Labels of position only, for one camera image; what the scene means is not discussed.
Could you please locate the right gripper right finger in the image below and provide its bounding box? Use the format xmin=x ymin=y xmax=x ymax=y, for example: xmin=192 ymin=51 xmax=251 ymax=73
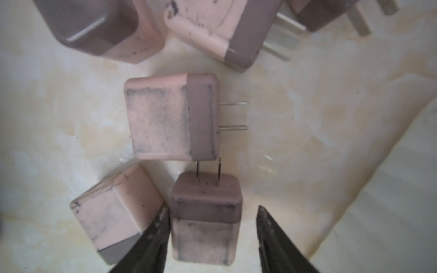
xmin=256 ymin=205 xmax=318 ymax=273

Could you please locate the white storage box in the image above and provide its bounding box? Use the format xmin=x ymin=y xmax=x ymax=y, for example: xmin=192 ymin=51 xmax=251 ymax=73
xmin=311 ymin=101 xmax=437 ymax=273

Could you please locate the pink plug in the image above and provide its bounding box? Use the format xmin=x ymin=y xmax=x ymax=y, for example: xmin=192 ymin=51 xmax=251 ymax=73
xmin=124 ymin=73 xmax=248 ymax=162
xmin=163 ymin=0 xmax=307 ymax=73
xmin=169 ymin=170 xmax=243 ymax=266
xmin=70 ymin=164 xmax=164 ymax=265
xmin=34 ymin=0 xmax=165 ymax=64

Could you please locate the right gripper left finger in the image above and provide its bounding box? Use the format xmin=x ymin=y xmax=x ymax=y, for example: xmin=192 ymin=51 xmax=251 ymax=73
xmin=110 ymin=204 xmax=171 ymax=273

